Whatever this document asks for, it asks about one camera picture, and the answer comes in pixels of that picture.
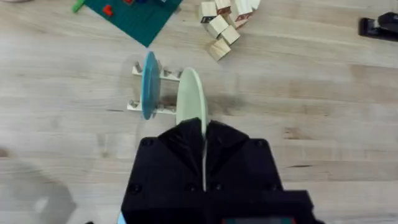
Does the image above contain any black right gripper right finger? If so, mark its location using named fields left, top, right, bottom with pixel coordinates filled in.
left=205, top=119, right=284, bottom=192

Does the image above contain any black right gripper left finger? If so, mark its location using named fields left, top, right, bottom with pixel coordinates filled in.
left=121, top=117, right=205, bottom=202

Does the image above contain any pale green plate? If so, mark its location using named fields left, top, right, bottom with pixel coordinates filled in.
left=175, top=67, right=208, bottom=192

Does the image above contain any small white peg rack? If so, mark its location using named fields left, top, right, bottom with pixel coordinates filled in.
left=126, top=60, right=184, bottom=115

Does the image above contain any blue plate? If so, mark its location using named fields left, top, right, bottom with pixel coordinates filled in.
left=140, top=51, right=161, bottom=121

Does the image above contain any heap of wooden blocks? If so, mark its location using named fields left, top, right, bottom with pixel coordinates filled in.
left=198, top=0, right=261, bottom=62

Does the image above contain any green board with toy blocks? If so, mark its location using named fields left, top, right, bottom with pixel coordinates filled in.
left=83, top=0, right=183, bottom=48

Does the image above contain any black tool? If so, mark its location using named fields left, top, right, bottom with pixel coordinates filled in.
left=358, top=11, right=398, bottom=43

